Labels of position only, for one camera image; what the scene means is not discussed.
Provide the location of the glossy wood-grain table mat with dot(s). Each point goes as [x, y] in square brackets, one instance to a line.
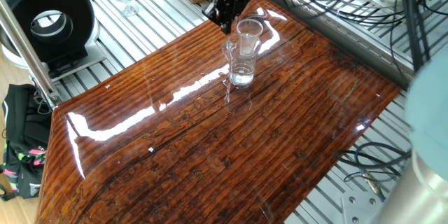
[210, 147]

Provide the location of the small clear plastic cup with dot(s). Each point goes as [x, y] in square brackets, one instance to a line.
[253, 27]

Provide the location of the black bag pink green print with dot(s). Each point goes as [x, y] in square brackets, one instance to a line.
[24, 136]

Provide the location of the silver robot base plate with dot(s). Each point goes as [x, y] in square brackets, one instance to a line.
[358, 210]

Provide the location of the silver metal pole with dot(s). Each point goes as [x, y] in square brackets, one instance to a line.
[28, 56]

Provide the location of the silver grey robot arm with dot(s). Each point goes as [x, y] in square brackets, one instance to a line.
[430, 112]

